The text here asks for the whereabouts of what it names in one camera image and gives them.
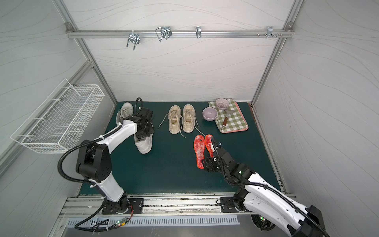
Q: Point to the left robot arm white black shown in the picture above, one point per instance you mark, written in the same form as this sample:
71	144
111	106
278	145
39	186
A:
94	160

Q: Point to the pink plastic tray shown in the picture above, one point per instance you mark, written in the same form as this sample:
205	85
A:
236	122

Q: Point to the lilac ceramic bowl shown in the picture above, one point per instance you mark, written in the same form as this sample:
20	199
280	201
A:
209	114

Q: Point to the wooden handled metal spatula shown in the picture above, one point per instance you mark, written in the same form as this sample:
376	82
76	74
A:
229	112

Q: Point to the metal hook clamp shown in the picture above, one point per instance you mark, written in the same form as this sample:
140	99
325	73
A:
133	39
270	33
198	32
163	32

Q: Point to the white vent grille strip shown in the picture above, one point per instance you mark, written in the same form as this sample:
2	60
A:
150	221

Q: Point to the striped small ceramic bowl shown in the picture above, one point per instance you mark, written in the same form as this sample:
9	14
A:
222	104

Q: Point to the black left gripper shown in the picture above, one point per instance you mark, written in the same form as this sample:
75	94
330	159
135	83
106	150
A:
146	127

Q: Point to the green white checkered cloth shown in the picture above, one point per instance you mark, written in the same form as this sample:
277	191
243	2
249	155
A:
221	113

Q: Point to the aluminium top rail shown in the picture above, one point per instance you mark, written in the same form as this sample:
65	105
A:
176	34

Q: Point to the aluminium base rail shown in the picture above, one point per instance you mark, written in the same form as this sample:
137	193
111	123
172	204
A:
153	204

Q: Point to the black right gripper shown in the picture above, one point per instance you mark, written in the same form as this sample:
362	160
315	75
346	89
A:
215	158

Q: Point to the beige sneaker with red insole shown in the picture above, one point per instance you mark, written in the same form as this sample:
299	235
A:
189	120

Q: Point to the white wire basket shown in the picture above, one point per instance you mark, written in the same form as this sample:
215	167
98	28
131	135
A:
57	125

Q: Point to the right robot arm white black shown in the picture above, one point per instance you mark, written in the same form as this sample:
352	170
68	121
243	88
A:
258	196

